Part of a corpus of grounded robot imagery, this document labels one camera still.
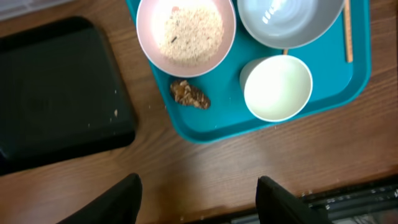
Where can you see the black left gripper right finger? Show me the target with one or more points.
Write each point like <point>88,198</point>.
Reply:
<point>275,205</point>

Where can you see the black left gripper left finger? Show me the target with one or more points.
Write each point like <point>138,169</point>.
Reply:
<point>119,204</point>

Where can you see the white cup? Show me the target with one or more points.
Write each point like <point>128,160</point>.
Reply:
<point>276,88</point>

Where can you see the grey bowl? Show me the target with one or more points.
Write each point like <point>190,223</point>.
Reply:
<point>288,24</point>

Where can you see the black tray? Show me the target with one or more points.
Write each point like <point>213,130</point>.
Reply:
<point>62,95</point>

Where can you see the brown food scrap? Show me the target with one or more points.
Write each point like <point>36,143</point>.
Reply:
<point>186,94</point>

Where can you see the pink bowl with rice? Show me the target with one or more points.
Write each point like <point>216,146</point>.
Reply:
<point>186,38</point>

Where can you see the right wooden chopstick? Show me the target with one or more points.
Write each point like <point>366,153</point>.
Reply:
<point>348,32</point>

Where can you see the clear plastic bin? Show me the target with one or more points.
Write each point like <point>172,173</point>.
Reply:
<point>16,8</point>

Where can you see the black rail at table edge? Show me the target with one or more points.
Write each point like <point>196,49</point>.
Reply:
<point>358,203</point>

